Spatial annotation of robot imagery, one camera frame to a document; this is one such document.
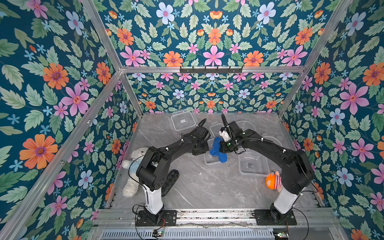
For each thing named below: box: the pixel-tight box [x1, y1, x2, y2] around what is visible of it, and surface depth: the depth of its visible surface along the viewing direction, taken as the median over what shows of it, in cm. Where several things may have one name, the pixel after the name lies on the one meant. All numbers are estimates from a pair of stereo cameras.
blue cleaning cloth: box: [210, 136, 228, 163], surface depth 87 cm
